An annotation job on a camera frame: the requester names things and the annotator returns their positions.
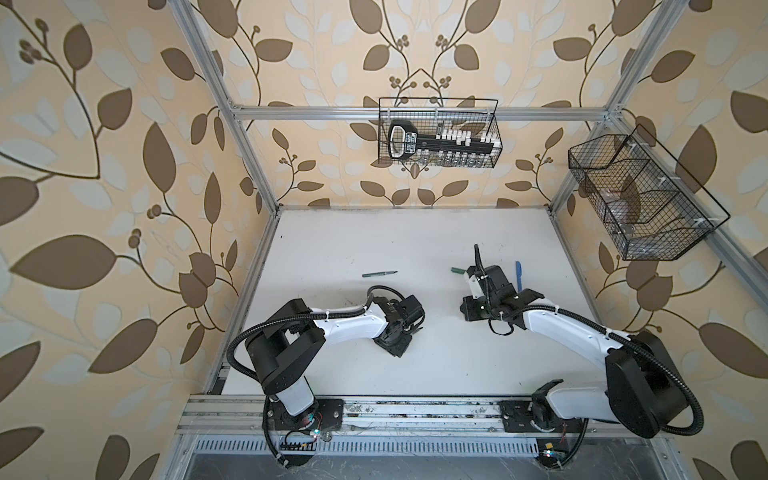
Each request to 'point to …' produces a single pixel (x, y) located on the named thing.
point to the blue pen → (518, 266)
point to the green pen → (378, 274)
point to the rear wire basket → (442, 160)
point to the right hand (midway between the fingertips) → (464, 310)
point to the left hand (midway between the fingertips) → (400, 345)
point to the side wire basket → (653, 208)
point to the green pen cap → (458, 270)
